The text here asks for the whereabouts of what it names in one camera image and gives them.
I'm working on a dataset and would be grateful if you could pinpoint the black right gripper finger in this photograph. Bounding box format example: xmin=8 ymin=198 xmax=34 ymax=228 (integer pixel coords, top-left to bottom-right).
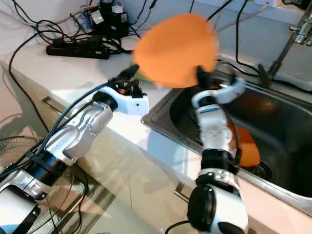
xmin=197 ymin=66 xmax=215 ymax=88

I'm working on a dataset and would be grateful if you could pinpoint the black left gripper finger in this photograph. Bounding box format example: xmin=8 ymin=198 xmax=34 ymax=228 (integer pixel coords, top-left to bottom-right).
xmin=119 ymin=64 xmax=140 ymax=82

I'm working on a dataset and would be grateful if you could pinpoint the orange shallow plate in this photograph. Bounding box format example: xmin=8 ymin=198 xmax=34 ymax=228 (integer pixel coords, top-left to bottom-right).
xmin=133 ymin=13 xmax=219 ymax=89

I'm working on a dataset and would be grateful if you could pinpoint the orange square bowl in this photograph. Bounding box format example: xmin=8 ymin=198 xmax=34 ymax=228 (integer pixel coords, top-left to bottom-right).
xmin=227 ymin=122 xmax=262 ymax=168

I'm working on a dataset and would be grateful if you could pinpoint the chrome kitchen faucet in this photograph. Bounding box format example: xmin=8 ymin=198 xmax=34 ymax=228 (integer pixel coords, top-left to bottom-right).
xmin=257 ymin=4 xmax=312 ymax=87

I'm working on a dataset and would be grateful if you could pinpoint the beige kitchen counter cabinet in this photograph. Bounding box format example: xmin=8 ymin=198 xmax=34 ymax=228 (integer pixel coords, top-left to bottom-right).
xmin=0 ymin=49 xmax=312 ymax=234

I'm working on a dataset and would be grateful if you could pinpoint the black power adapter block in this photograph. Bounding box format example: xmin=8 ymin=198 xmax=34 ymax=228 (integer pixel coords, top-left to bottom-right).
xmin=87 ymin=1 xmax=127 ymax=39

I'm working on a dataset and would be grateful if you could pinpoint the black power strip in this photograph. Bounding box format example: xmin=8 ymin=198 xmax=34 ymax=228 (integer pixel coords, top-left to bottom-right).
xmin=46 ymin=41 xmax=111 ymax=60

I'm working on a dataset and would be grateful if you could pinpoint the stainless steel sink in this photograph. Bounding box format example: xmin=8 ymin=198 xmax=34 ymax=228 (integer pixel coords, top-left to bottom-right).
xmin=144 ymin=73 xmax=312 ymax=216

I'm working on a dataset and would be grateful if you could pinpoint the metal cage floor fan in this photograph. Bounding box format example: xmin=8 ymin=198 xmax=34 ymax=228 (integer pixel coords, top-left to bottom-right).
xmin=0 ymin=136 xmax=81 ymax=234

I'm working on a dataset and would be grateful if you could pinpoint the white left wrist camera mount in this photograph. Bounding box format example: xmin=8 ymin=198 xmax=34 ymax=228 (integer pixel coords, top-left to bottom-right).
xmin=117 ymin=87 xmax=150 ymax=117

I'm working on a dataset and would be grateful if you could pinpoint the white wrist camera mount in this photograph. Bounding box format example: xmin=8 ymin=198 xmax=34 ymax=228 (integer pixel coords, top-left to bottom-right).
xmin=192 ymin=77 xmax=247 ymax=110
xmin=117 ymin=87 xmax=150 ymax=117

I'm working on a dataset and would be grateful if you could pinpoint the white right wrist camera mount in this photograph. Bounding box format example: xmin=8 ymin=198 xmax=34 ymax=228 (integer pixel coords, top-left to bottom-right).
xmin=192 ymin=77 xmax=247 ymax=110

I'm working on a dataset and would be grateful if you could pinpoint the metal cabinet handle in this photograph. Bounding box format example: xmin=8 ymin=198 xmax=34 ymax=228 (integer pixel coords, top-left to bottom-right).
xmin=174 ymin=183 xmax=195 ymax=204
xmin=41 ymin=97 xmax=75 ymax=121

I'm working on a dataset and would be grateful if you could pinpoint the long hanging black cable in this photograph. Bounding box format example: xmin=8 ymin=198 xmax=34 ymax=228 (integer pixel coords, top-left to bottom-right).
xmin=10 ymin=32 xmax=53 ymax=125

